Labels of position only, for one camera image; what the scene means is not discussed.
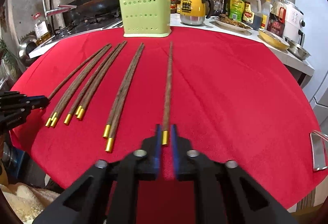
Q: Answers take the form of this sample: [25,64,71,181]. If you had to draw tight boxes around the gas stove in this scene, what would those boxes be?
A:
[45,14,122,44]

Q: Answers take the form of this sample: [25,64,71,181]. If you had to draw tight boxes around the green label bottle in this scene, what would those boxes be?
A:
[229,0,245,22]

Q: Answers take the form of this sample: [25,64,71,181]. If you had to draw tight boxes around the cream towel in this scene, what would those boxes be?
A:
[1,183,59,223]

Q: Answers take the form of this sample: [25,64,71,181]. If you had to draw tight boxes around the black wok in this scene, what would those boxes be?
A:
[45,0,120,25]

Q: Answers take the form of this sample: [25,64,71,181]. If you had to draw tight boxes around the yellow rimmed dish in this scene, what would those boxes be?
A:
[258,28,290,51]

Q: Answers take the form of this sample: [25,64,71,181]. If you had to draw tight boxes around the green perforated utensil holder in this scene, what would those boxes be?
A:
[119,0,171,38]

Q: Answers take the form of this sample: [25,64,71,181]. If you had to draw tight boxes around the dark sauce jug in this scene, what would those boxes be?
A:
[242,0,262,30]

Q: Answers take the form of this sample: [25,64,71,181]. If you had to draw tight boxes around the red label dark bottle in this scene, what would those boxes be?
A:
[267,0,286,37]

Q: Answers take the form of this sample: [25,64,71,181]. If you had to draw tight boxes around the red table cloth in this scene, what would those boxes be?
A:
[11,27,327,208]

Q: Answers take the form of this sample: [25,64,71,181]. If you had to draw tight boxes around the steel bowl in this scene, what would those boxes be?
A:
[285,38,311,61]

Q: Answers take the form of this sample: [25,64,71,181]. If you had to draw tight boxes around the white rice cooker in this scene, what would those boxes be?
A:
[283,0,305,46]

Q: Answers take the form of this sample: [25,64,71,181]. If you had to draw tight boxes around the yellow steel mug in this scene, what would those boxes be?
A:
[180,0,214,26]

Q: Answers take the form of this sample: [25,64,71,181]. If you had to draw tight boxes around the plate of food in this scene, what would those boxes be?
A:
[212,14,252,32]

